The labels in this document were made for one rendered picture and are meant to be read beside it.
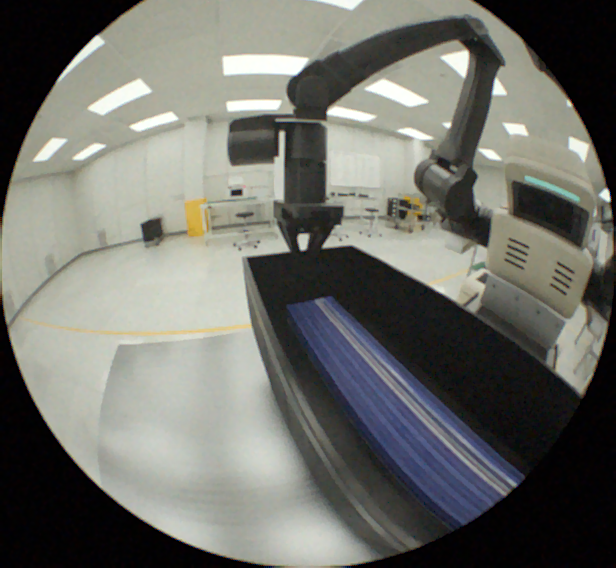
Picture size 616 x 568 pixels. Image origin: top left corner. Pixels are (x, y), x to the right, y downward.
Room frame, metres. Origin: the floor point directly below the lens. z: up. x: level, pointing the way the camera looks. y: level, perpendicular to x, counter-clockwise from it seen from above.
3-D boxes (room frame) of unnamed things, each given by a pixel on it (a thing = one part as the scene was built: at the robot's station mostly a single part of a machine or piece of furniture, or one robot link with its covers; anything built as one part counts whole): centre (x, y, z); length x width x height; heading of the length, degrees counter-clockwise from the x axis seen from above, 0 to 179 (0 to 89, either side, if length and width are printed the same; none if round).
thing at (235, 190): (3.95, 1.43, 1.03); 0.44 x 0.37 x 0.46; 114
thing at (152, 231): (3.74, 3.74, 0.30); 0.64 x 0.46 x 0.60; 21
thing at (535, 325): (0.13, -0.37, 0.84); 0.28 x 0.16 x 0.22; 23
